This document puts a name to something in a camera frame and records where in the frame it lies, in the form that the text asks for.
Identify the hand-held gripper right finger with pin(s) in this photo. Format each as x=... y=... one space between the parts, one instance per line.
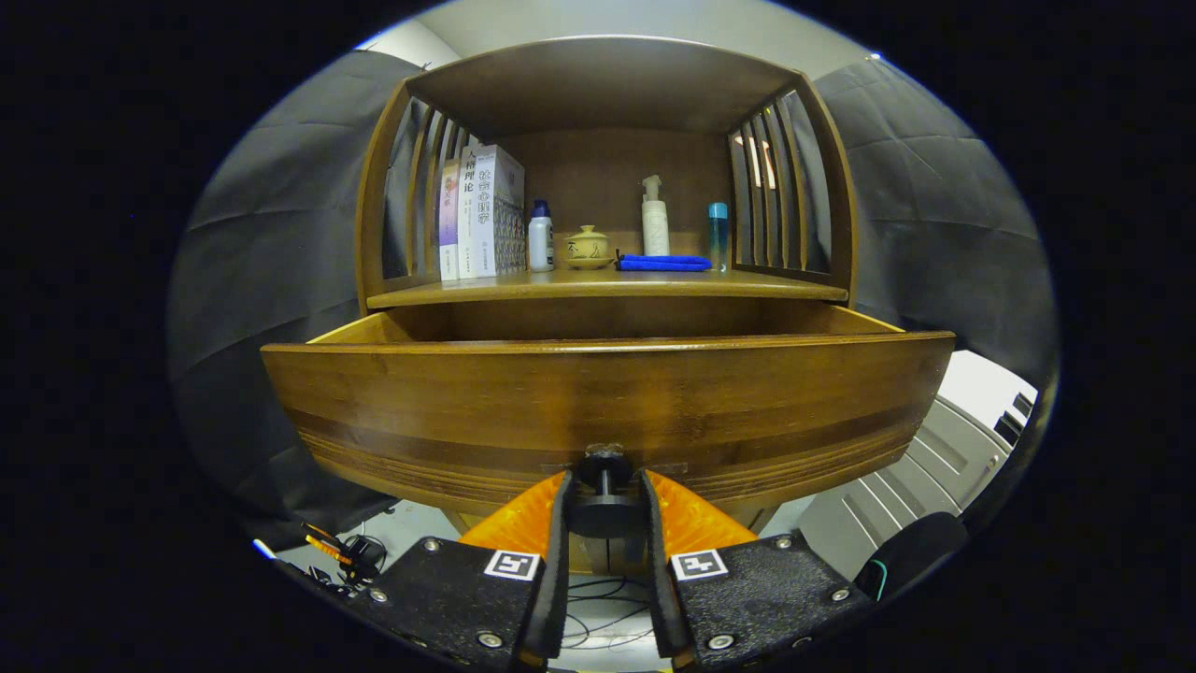
x=747 y=598

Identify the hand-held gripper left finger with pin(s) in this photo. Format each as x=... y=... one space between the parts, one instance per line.
x=467 y=598

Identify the wooden drawer with black knob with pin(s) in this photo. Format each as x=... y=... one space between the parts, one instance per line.
x=598 y=402

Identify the wooden countertop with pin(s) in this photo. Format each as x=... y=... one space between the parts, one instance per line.
x=598 y=283

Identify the wooden cabinet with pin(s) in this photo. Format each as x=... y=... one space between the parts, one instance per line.
x=598 y=168

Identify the orange black device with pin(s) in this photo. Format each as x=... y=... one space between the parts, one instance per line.
x=360 y=559

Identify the dark rounded object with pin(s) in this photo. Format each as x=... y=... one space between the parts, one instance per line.
x=920 y=551

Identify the blue folded cloth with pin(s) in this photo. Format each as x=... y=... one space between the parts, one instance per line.
x=663 y=264

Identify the blue tumbler bottle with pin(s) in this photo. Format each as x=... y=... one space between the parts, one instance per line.
x=718 y=238

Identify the white bottle with blue cap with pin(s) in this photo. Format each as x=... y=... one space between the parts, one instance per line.
x=540 y=243

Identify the thin white book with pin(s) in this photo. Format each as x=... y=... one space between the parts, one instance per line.
x=466 y=234

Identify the yellow lidded teacup with saucer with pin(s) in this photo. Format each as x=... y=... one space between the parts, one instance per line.
x=589 y=248

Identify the pink purple book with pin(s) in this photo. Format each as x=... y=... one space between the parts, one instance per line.
x=448 y=224

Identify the white pump bottle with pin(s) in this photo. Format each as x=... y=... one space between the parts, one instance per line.
x=655 y=229

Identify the white patterned book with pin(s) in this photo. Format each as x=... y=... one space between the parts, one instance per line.
x=500 y=215

